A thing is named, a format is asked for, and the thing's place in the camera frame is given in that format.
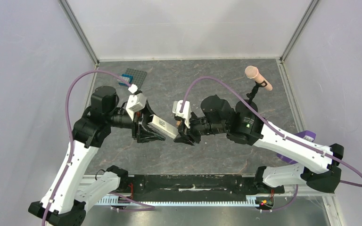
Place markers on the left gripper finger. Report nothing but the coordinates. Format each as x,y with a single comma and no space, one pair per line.
145,135
147,111

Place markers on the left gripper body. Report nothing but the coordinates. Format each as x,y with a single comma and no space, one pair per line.
137,120

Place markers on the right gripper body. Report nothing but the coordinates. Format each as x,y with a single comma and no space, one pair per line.
186,130

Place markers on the white remote control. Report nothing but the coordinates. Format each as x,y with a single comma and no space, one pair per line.
160,125

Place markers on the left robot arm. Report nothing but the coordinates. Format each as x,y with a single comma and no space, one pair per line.
64,204

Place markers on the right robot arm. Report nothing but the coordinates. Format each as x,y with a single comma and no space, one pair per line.
311,165

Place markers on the grey lego baseplate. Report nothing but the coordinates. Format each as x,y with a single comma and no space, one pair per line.
137,77

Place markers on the blue grey lego brick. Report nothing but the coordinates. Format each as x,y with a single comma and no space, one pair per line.
125,80

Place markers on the black microphone stand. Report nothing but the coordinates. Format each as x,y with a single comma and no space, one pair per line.
254,91

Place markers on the pink microphone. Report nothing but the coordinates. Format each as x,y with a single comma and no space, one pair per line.
252,72

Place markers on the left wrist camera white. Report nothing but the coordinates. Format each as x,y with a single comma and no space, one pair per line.
135,103

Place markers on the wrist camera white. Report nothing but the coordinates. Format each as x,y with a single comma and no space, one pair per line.
182,110
135,103

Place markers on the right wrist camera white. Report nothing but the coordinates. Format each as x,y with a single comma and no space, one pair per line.
182,110

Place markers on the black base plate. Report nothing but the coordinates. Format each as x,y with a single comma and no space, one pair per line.
193,187

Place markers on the white cable duct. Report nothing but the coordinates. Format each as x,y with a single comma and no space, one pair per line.
113,200

